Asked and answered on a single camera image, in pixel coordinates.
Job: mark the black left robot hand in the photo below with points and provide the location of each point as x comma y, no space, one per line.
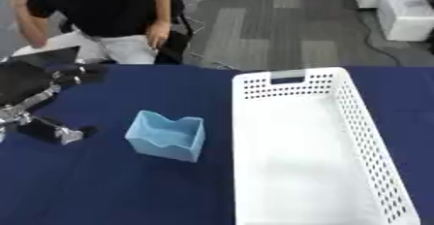
25,80

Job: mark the light blue open box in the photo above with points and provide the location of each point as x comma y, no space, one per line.
167,135

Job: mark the white box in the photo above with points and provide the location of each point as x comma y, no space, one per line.
404,15

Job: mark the person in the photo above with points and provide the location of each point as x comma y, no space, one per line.
107,12

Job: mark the black bag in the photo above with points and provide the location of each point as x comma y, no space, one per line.
174,43

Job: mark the white perforated plastic basket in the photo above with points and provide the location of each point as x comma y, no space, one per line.
305,157

